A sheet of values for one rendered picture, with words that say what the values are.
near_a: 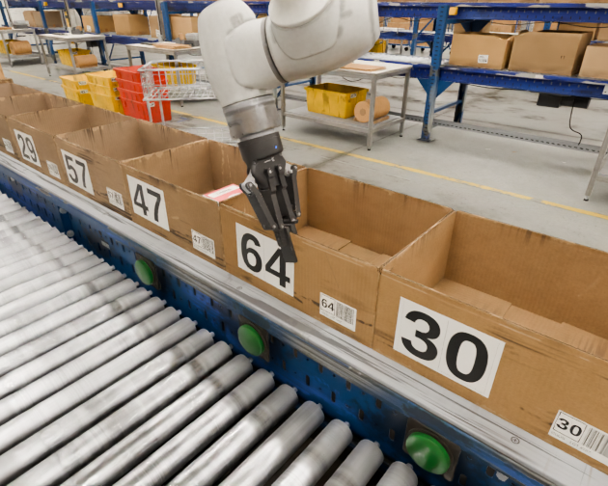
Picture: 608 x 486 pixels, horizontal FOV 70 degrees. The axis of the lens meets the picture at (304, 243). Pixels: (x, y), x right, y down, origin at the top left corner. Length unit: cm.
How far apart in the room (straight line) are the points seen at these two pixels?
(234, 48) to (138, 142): 103
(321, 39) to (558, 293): 62
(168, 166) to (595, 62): 415
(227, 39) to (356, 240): 57
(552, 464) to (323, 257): 44
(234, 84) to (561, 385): 63
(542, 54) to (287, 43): 435
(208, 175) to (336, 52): 81
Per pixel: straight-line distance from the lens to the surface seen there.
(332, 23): 67
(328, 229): 113
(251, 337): 90
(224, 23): 75
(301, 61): 70
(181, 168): 134
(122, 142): 168
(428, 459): 76
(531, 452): 72
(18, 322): 126
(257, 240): 87
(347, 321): 79
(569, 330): 95
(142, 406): 93
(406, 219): 99
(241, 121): 74
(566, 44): 488
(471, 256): 96
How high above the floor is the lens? 142
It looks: 29 degrees down
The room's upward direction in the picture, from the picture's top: straight up
